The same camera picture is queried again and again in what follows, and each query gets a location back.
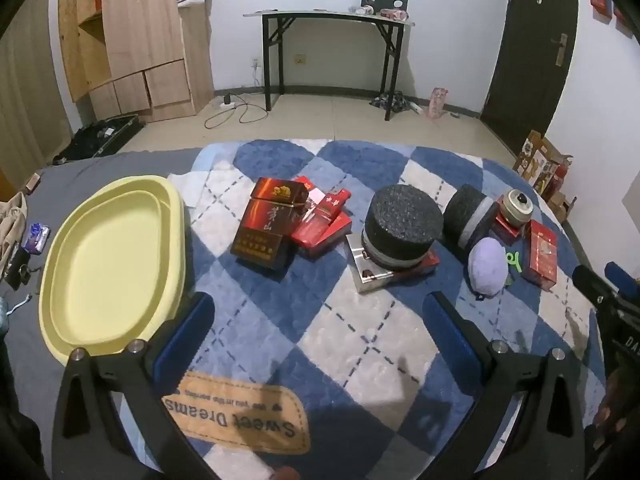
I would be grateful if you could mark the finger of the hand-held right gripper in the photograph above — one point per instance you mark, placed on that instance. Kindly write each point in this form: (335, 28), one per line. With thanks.
(592, 285)
(620, 272)

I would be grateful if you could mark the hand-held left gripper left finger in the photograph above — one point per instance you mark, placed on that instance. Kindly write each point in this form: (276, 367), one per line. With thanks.
(182, 340)

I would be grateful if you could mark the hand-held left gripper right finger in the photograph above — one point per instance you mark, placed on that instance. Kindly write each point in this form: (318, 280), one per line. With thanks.
(452, 340)

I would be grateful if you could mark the purple powder puff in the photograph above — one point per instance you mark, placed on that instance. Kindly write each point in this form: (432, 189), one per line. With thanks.
(487, 267)

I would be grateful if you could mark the green plastic clip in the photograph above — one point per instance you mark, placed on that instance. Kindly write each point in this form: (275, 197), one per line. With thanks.
(511, 260)

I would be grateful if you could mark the yellow plastic tray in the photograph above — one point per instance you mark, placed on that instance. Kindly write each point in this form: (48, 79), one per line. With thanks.
(115, 270)

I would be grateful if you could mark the round cream tin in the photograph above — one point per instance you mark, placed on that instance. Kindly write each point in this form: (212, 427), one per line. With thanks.
(515, 207)

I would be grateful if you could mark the black foam cylinder grey stripe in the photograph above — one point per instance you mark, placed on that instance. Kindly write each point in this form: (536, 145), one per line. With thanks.
(465, 215)
(400, 220)

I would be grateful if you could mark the dark red gold cigarette box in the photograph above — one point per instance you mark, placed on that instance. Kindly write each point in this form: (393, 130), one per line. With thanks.
(267, 230)

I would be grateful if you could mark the small red box clear window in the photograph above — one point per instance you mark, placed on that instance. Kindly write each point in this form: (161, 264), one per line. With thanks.
(332, 202)

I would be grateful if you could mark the blue checkered blanket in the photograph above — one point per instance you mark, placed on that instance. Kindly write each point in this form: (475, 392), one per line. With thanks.
(350, 340)

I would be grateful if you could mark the printed cardboard boxes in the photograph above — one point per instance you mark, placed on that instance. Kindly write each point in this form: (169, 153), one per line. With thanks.
(542, 165)

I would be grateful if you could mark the black pouch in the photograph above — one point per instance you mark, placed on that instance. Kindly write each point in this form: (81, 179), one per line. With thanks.
(21, 265)

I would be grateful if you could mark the blue snack packet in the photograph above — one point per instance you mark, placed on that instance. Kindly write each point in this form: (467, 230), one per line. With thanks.
(36, 237)

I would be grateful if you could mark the beige garment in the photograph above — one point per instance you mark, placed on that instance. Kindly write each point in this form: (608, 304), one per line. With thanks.
(10, 230)

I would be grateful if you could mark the small rose gold box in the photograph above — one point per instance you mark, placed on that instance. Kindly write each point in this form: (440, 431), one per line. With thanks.
(33, 183)

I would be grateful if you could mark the black case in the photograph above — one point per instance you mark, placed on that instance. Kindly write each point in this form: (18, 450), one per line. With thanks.
(100, 137)

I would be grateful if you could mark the pink bag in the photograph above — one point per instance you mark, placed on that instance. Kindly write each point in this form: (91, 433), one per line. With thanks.
(437, 102)

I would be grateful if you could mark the white power strip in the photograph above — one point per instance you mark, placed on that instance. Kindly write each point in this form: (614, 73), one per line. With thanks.
(227, 101)

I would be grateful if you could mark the dark clothes pile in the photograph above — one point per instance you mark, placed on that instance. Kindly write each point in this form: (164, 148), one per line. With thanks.
(392, 101)

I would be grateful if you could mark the beige curtain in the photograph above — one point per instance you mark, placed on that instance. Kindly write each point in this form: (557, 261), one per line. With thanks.
(30, 85)

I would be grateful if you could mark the wooden wardrobe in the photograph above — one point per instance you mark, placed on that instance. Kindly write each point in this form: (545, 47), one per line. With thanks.
(145, 35)

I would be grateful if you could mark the grey folding table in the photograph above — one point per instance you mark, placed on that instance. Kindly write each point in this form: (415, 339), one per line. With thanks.
(330, 16)

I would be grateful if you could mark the red wall picture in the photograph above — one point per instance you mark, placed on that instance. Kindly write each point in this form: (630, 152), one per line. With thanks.
(600, 2)

